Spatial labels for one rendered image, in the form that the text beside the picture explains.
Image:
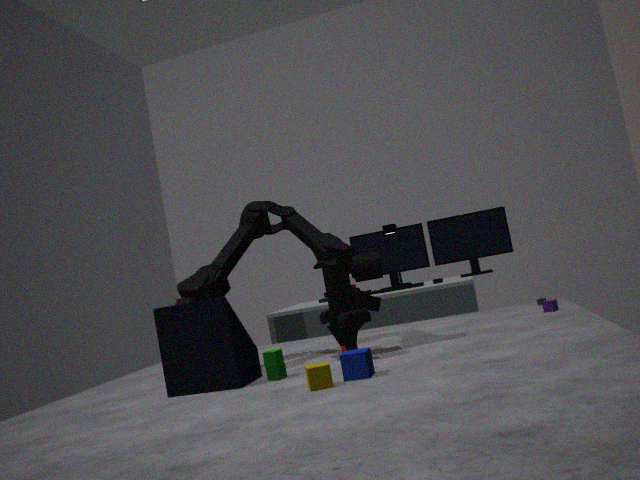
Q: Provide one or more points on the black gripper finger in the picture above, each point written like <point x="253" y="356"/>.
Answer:
<point x="335" y="334"/>
<point x="349" y="335"/>

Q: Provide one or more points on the small purple block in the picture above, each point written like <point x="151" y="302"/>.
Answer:
<point x="550" y="305"/>

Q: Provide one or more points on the yellow block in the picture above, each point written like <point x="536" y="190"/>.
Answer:
<point x="319" y="376"/>

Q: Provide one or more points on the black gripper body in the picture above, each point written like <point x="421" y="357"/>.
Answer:
<point x="342" y="310"/>

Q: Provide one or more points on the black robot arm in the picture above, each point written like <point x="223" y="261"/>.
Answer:
<point x="333" y="256"/>

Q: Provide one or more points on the blue block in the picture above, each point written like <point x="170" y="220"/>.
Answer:
<point x="357" y="364"/>

